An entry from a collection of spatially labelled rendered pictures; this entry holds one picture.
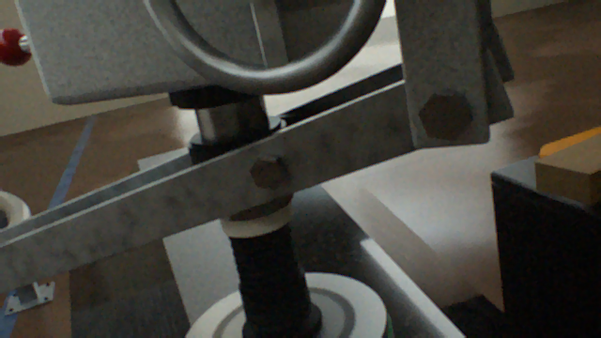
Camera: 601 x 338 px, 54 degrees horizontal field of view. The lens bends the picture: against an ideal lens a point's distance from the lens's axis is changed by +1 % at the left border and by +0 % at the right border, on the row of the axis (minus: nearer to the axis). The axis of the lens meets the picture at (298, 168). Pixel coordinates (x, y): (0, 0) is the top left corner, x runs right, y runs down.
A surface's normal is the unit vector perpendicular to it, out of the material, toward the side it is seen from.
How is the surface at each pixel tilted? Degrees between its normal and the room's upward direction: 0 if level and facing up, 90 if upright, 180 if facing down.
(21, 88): 90
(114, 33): 90
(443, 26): 90
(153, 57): 90
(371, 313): 0
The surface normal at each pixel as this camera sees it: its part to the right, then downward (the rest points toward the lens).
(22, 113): 0.25, 0.26
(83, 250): -0.32, 0.36
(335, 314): -0.19, -0.93
